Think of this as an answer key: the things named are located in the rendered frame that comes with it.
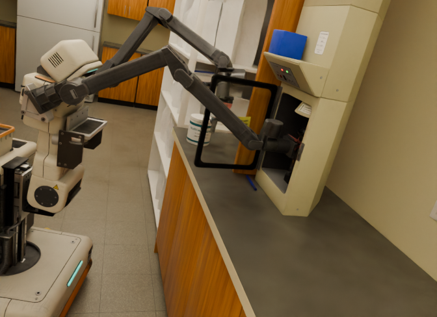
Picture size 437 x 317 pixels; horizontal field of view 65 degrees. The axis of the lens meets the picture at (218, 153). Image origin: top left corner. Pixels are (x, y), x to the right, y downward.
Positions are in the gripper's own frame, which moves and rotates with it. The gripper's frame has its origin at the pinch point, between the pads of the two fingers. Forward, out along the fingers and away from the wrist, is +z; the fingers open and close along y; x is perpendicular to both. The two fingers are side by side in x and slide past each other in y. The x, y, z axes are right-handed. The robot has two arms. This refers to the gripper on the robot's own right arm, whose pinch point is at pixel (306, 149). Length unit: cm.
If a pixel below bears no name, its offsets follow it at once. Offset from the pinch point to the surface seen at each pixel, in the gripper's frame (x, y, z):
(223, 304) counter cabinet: 42, -40, -38
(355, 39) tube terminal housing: -44.3, -14.8, -4.3
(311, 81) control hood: -28.3, -14.9, -15.7
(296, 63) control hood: -32.7, -12.3, -21.5
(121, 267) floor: 117, 68, -61
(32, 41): 33, 472, -202
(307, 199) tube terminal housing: 15.9, -14.8, -2.5
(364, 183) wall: 11.9, -3.0, 32.2
